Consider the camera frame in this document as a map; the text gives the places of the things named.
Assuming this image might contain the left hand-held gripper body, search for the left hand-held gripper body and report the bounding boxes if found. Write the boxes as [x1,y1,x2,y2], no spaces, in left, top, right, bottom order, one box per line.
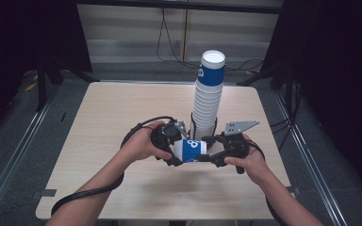
[150,120,189,155]

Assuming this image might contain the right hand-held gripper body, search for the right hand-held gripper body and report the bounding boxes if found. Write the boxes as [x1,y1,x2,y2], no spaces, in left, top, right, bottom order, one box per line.
[211,120,260,168]

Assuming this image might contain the black wire cup holder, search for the black wire cup holder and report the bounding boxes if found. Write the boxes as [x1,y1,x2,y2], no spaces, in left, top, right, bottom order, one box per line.
[189,112,220,149]

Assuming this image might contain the blue print paper cup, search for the blue print paper cup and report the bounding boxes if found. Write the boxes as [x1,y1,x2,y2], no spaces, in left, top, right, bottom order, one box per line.
[173,138,208,164]

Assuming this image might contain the stack of white paper cups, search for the stack of white paper cups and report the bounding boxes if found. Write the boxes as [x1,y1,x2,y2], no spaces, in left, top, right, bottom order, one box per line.
[189,49,227,141]

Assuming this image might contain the person's right hand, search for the person's right hand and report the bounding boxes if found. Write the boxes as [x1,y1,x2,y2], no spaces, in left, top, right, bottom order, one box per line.
[223,134,273,186]

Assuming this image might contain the person's left hand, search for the person's left hand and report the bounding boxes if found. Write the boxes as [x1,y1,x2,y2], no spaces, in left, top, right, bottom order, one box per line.
[119,120,173,165]

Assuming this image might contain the black metal stand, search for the black metal stand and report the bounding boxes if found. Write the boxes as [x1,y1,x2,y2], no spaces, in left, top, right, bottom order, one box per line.
[236,61,298,95]
[36,60,100,112]

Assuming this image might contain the black curtain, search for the black curtain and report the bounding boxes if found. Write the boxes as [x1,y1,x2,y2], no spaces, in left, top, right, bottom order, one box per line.
[260,0,362,202]
[0,0,93,133]

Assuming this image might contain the grey tape piece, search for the grey tape piece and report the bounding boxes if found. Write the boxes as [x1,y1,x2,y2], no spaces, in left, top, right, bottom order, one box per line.
[41,188,58,198]

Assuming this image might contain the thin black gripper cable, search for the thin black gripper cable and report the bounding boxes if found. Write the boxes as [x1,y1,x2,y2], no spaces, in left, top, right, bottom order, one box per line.
[247,139,285,226]

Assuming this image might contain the black cable bundle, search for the black cable bundle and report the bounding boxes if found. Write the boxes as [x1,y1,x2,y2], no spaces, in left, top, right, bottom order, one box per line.
[269,114,297,151]

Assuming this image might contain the black floor cable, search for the black floor cable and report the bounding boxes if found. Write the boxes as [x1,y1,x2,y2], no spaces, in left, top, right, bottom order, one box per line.
[224,58,265,73]

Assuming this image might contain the metal floor rail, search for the metal floor rail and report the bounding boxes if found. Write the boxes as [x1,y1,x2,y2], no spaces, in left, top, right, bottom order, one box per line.
[0,93,56,220]
[272,89,348,226]

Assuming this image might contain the black hanging wall cable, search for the black hanging wall cable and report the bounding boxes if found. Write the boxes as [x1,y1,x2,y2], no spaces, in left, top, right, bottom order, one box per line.
[156,7,202,70]

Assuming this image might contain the thick black gripper cable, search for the thick black gripper cable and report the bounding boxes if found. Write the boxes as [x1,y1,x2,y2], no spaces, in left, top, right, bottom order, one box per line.
[50,115,177,217]

